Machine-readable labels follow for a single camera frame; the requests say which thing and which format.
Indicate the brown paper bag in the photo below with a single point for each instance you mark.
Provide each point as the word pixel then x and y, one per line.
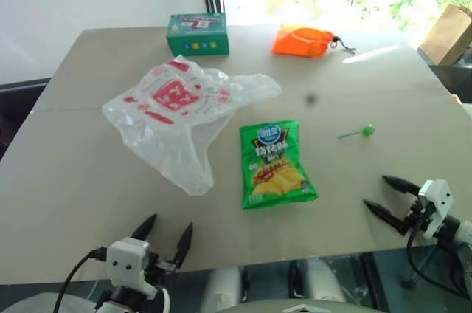
pixel 448 34

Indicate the green potato chip bag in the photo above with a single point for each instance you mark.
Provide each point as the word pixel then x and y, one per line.
pixel 274 165

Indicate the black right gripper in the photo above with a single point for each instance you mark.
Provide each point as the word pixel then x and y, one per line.
pixel 416 214

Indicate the green cardboard box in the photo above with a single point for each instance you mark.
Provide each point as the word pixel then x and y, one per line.
pixel 198 34

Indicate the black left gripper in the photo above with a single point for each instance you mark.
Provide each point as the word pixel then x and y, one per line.
pixel 158 267

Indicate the silver robot legs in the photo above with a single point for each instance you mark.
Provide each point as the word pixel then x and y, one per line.
pixel 273 285

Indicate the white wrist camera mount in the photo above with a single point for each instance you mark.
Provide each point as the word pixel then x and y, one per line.
pixel 127 262
pixel 436 205

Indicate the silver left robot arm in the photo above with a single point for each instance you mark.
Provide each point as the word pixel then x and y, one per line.
pixel 121 300

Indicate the green lollipop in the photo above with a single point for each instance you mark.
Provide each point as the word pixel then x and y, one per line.
pixel 363 131

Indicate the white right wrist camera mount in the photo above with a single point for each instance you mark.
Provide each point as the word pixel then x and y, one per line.
pixel 436 205

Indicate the clear red-printed plastic bag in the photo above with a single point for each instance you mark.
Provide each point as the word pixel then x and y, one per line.
pixel 177 113

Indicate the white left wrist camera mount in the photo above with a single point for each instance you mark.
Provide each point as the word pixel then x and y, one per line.
pixel 127 262

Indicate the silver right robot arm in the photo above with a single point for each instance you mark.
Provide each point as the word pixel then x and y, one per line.
pixel 457 239

